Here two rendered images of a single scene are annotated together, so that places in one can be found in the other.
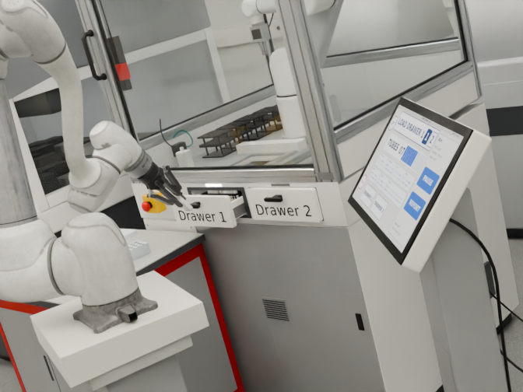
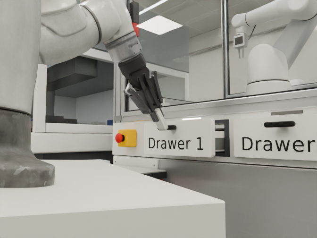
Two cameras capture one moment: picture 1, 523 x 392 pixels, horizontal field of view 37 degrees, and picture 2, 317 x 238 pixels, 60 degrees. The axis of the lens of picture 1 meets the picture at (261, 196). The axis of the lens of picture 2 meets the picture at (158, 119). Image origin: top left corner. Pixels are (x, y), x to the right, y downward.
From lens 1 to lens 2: 191 cm
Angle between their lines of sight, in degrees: 20
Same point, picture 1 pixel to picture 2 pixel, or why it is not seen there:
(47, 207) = (43, 130)
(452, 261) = not seen: outside the picture
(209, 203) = (187, 127)
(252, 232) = (225, 174)
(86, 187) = (45, 14)
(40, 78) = not seen: hidden behind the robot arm
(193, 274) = not seen: hidden behind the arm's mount
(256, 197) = (246, 127)
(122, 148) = (112, 7)
